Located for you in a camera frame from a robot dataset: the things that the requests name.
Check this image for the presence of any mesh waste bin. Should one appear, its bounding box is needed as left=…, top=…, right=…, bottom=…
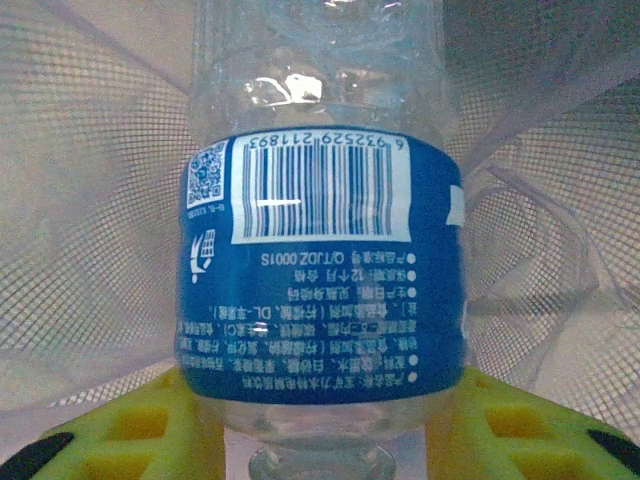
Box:
left=0, top=0, right=640, bottom=441

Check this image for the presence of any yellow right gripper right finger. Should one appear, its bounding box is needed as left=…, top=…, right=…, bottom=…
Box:
left=424, top=366, right=640, bottom=480

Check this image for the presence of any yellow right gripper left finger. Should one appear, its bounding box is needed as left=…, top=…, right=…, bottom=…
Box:
left=0, top=368, right=226, bottom=480

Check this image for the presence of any clear bottle blue label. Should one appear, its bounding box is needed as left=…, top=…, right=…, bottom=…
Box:
left=172, top=0, right=469, bottom=480

